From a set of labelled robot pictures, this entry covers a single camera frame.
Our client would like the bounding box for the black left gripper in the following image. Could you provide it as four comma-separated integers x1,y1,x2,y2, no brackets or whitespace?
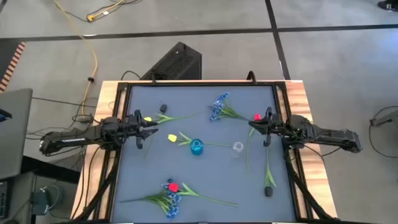
123,109,159,150

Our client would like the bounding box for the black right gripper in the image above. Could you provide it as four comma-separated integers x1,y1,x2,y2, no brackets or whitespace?
248,106,292,147

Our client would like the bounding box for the red artificial tulip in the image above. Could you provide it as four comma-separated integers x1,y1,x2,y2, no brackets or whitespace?
167,182,239,208
246,113,262,170

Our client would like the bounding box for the yellow artificial tulip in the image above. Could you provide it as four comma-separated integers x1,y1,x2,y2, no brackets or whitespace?
167,132,233,147
143,109,206,125

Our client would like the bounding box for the blue artificial flower bunch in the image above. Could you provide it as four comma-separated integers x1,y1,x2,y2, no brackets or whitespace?
119,177,183,220
209,91,249,123

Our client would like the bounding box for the clear glass vase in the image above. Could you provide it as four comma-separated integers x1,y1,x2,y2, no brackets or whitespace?
231,141,245,159

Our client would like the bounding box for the blue glass vase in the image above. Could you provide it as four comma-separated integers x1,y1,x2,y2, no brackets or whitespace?
190,138,205,156

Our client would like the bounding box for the black computer tower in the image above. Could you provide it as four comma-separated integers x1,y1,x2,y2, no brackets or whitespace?
139,41,203,81

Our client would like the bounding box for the grey power adapter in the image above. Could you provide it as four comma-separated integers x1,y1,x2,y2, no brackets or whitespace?
30,185,63,216

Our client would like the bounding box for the grey laptop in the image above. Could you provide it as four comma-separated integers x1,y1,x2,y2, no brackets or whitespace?
0,88,34,180

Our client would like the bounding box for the dark device with blue screen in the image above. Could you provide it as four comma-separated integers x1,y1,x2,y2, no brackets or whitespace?
0,108,13,123

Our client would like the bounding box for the black orange-striped floor mat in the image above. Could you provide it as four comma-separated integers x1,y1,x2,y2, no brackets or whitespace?
0,41,26,93

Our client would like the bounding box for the person's shoe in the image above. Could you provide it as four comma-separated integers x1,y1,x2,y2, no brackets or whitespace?
377,0,398,12

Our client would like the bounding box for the yellow extension cable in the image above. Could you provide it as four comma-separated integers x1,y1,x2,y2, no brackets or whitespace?
52,0,125,118

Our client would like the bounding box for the thin black cable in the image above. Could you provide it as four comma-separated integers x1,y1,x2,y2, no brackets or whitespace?
32,96,98,109

